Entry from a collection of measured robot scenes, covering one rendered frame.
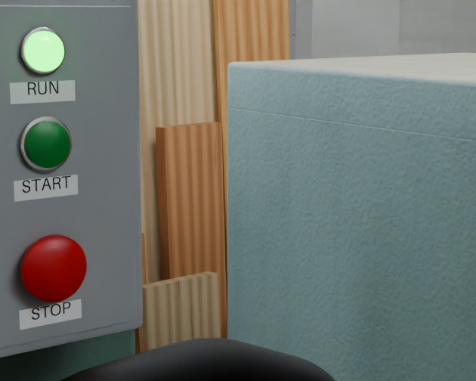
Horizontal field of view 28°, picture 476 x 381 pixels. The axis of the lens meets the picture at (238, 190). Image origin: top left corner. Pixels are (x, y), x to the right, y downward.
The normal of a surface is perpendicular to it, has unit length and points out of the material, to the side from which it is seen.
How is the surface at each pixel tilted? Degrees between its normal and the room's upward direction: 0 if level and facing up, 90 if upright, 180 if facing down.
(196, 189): 87
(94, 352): 90
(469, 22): 90
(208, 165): 87
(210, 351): 52
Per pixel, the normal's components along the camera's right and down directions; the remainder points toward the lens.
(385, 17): 0.63, 0.15
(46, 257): 0.48, 0.05
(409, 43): -0.78, 0.11
